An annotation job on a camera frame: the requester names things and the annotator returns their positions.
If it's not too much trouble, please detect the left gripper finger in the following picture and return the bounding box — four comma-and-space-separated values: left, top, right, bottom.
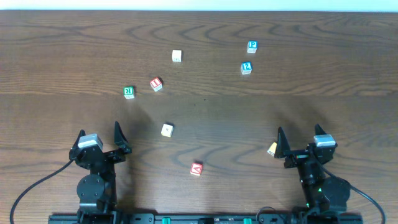
114, 121, 128, 150
73, 129, 86, 147

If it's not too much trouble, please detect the red letter I block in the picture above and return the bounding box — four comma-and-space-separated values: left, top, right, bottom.
150, 77, 162, 91

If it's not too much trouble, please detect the red letter A block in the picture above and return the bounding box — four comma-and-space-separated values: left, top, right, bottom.
190, 163, 203, 176

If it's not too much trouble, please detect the blue number 2 block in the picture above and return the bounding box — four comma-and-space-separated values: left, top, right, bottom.
241, 62, 252, 75

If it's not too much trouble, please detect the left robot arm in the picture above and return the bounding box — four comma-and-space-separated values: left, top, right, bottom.
69, 121, 132, 215

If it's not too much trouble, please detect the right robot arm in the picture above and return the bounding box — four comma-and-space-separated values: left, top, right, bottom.
274, 124, 350, 213

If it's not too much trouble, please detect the yellow wooden block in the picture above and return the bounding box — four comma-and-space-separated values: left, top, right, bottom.
267, 142, 277, 157

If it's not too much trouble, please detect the green letter R block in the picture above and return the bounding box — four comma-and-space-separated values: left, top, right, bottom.
123, 86, 135, 99

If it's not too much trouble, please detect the wooden block with drawing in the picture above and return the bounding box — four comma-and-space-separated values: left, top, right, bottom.
161, 123, 174, 138

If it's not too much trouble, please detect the plain wooden block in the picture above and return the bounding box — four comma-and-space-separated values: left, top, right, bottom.
172, 50, 182, 62

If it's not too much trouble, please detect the blue letter P block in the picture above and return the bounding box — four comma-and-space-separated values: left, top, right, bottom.
247, 40, 258, 54

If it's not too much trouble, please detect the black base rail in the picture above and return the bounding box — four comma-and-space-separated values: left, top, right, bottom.
48, 213, 363, 224

